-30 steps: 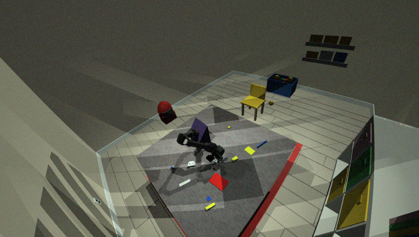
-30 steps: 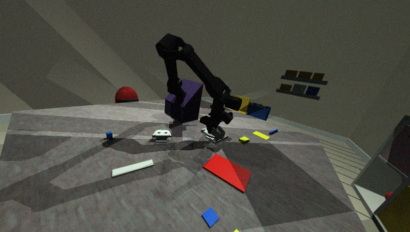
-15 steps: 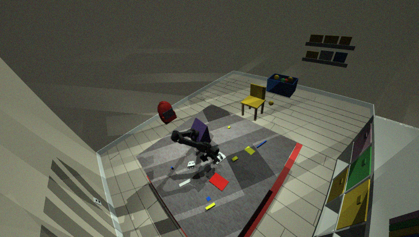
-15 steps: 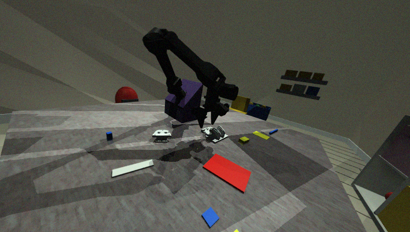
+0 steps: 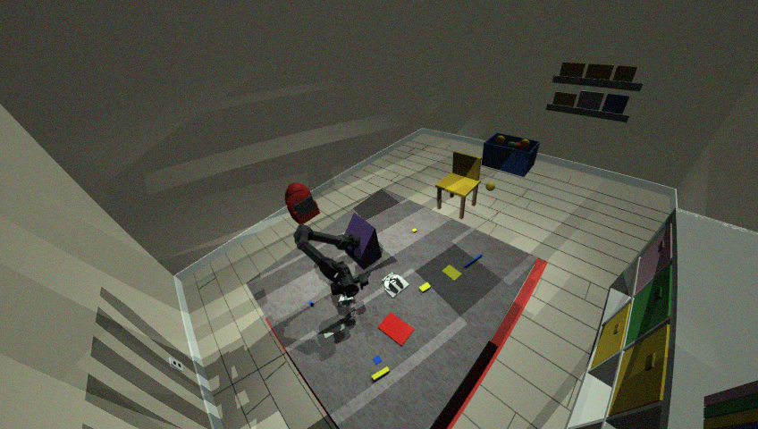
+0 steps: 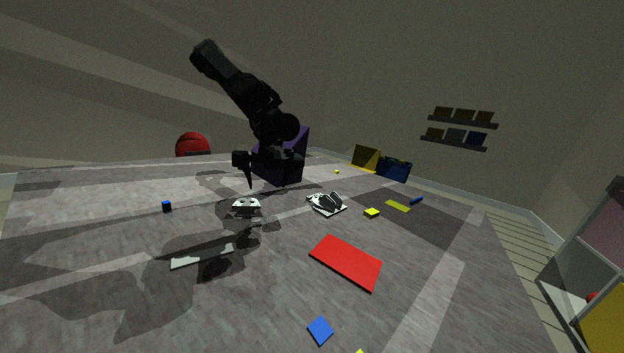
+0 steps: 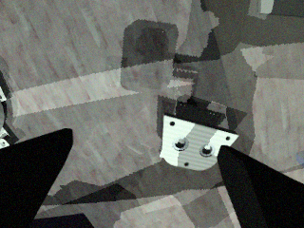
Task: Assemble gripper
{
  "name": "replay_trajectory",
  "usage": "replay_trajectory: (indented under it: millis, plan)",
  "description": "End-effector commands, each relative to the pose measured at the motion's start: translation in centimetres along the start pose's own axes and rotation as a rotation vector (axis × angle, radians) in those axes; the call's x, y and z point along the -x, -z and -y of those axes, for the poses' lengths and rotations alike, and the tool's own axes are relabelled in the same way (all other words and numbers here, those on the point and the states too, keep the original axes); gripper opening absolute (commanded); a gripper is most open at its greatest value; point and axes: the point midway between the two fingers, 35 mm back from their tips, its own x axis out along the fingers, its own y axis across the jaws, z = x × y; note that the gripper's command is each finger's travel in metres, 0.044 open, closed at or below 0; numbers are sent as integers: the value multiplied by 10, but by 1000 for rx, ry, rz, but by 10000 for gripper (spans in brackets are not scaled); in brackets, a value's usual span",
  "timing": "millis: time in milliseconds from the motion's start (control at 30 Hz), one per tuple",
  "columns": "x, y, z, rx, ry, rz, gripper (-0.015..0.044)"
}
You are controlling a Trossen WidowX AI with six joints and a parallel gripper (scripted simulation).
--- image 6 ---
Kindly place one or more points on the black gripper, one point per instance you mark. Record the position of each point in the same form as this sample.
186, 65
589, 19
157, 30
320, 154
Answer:
241, 159

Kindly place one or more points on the olive yellow flat plate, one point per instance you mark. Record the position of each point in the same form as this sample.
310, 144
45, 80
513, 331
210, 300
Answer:
397, 206

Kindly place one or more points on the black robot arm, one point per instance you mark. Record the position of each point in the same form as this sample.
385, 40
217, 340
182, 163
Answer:
251, 95

